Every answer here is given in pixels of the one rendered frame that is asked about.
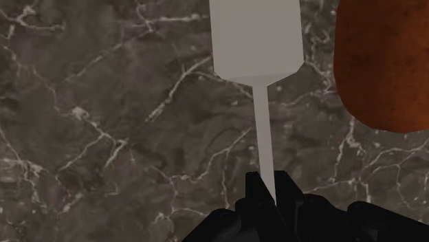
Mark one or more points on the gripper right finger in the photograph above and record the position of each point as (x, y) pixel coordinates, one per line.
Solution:
(301, 214)

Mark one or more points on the orange-brown rounded object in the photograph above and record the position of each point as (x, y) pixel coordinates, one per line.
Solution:
(382, 63)

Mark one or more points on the grey spatula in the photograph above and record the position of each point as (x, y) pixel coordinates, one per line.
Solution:
(256, 40)

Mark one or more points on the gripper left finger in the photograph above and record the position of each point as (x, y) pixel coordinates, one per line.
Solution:
(254, 207)

